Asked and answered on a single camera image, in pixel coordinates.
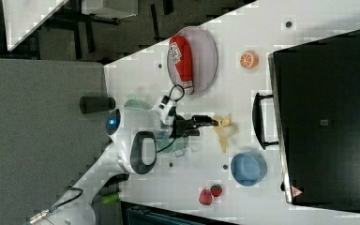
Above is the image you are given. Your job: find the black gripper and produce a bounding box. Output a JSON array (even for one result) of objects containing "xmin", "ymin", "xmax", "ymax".
[{"xmin": 172, "ymin": 115, "xmax": 218, "ymax": 138}]

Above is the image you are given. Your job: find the peeled yellow toy banana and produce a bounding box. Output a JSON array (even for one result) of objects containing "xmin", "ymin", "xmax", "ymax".
[{"xmin": 213, "ymin": 114, "xmax": 238, "ymax": 153}]

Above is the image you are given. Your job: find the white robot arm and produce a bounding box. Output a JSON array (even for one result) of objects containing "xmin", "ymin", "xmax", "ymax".
[{"xmin": 23, "ymin": 107, "xmax": 218, "ymax": 225}]

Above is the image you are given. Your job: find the green mug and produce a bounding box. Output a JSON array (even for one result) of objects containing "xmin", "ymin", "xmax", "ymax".
[{"xmin": 157, "ymin": 138, "xmax": 188, "ymax": 158}]

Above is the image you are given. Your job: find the grey round plate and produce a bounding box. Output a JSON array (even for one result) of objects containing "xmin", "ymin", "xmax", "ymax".
[{"xmin": 167, "ymin": 26, "xmax": 218, "ymax": 95}]

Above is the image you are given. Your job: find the blue bowl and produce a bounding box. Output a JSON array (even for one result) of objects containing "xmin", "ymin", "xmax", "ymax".
[{"xmin": 231, "ymin": 152, "xmax": 267, "ymax": 187}]

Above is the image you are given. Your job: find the red toy strawberry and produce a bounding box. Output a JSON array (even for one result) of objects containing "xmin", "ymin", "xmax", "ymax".
[{"xmin": 210, "ymin": 185, "xmax": 222, "ymax": 197}]

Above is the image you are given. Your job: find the orange slice toy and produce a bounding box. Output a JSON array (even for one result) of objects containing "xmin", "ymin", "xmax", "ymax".
[{"xmin": 240, "ymin": 52, "xmax": 259, "ymax": 69}]

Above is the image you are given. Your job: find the pink toy strawberry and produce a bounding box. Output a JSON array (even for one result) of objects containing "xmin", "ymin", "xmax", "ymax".
[{"xmin": 199, "ymin": 189, "xmax": 212, "ymax": 205}]

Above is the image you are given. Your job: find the red ketchup bottle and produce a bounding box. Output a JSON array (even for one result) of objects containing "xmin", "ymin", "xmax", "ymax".
[{"xmin": 169, "ymin": 36, "xmax": 194, "ymax": 95}]

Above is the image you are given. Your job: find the black toaster oven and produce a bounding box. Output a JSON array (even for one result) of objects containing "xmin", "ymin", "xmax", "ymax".
[{"xmin": 268, "ymin": 29, "xmax": 360, "ymax": 213}]

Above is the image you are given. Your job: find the green marker object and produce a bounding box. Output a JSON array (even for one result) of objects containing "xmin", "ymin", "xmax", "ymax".
[{"xmin": 101, "ymin": 192, "xmax": 120, "ymax": 204}]

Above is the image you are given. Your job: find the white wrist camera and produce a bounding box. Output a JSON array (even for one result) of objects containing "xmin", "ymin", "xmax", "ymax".
[{"xmin": 152, "ymin": 96, "xmax": 177, "ymax": 125}]

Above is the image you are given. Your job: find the black cylinder post lower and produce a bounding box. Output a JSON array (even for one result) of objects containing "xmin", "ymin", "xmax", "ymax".
[{"xmin": 104, "ymin": 173, "xmax": 129, "ymax": 188}]

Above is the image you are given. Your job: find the black cylinder post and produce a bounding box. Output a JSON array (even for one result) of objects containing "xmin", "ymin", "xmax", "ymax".
[
  {"xmin": 104, "ymin": 173, "xmax": 129, "ymax": 188},
  {"xmin": 79, "ymin": 97, "xmax": 116, "ymax": 113}
]

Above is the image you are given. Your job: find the black cylinder post upper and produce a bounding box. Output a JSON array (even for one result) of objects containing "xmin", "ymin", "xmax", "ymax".
[{"xmin": 79, "ymin": 97, "xmax": 116, "ymax": 113}]

